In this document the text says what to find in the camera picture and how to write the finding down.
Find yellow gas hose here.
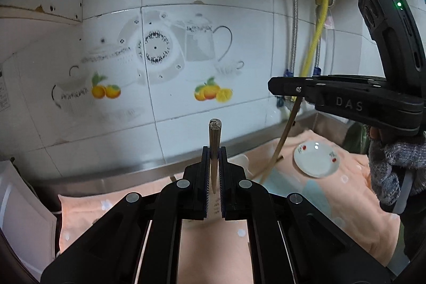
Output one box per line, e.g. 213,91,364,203
289,0,334,103

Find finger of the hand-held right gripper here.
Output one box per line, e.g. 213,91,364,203
270,75,388,86
268,82,388,105

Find green glass jar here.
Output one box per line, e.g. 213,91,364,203
343,121,370,155

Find corrugated metal hose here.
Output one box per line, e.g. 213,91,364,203
313,33,323,76

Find brown wooden chopstick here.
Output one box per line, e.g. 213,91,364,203
208,118,222,195
259,96,303,185

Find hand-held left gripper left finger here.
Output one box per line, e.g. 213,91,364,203
40,146,212,284

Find white microwave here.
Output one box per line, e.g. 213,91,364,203
0,159,58,271

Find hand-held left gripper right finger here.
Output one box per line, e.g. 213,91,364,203
219,146,391,284

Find white floral dish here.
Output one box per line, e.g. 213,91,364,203
293,142,341,177

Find peach printed towel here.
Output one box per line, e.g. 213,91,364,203
58,129,402,284

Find cream plastic utensil holder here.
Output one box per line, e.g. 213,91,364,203
206,194,223,221

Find person's right hand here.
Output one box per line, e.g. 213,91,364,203
368,138,426,205

